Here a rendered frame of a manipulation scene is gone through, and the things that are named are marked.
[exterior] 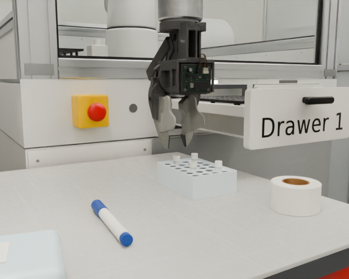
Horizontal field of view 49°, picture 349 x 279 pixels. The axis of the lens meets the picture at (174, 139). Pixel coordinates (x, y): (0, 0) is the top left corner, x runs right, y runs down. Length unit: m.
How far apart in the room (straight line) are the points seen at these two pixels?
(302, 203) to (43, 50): 0.60
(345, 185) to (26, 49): 2.46
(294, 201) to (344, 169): 2.40
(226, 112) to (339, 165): 2.23
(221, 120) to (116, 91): 0.27
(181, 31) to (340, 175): 2.44
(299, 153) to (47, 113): 0.82
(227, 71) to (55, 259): 0.85
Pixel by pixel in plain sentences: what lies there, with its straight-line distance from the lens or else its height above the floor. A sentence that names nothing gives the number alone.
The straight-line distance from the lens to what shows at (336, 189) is 3.02.
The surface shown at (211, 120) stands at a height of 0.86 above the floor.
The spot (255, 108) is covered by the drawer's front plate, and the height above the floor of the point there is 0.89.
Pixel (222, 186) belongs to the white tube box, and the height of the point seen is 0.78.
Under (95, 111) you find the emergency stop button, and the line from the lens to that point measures 0.83.
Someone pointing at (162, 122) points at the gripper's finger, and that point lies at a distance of 0.67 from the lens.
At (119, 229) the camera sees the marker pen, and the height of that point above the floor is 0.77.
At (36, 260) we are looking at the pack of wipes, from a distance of 0.34.
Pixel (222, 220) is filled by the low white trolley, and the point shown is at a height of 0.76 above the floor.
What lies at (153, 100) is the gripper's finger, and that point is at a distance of 0.66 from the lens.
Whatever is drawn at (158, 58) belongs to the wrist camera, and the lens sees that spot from 0.71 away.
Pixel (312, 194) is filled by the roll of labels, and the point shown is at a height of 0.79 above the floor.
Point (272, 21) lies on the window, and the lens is 1.24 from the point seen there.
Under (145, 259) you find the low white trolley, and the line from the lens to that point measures 0.42.
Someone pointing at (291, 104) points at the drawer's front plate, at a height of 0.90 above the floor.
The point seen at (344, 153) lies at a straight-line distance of 2.92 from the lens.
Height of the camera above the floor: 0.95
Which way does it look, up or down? 9 degrees down
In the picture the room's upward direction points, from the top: straight up
